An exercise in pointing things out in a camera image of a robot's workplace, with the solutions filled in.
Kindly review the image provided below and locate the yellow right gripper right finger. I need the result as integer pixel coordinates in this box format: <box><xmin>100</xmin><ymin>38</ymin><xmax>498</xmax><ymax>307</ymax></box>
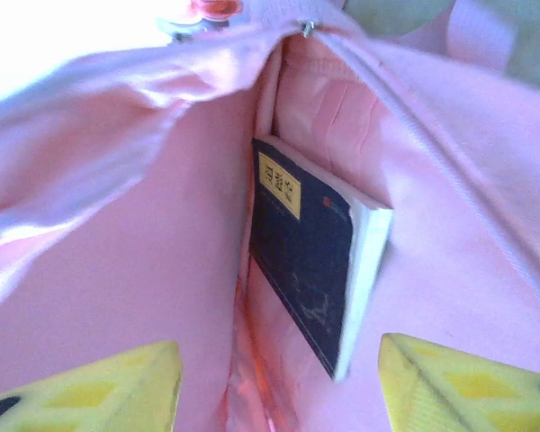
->
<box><xmin>379</xmin><ymin>332</ymin><xmax>540</xmax><ymax>432</ymax></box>

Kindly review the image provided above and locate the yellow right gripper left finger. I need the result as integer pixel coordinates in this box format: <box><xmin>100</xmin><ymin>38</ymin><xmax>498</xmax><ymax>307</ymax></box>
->
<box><xmin>0</xmin><ymin>340</ymin><xmax>184</xmax><ymax>432</ymax></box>

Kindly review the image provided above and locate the pink student backpack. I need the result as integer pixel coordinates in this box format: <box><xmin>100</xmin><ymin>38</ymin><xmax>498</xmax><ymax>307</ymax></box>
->
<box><xmin>0</xmin><ymin>0</ymin><xmax>540</xmax><ymax>432</ymax></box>

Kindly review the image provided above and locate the dark blue book yellow label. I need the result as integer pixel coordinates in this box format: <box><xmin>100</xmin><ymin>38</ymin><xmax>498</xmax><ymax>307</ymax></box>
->
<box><xmin>247</xmin><ymin>137</ymin><xmax>395</xmax><ymax>383</ymax></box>

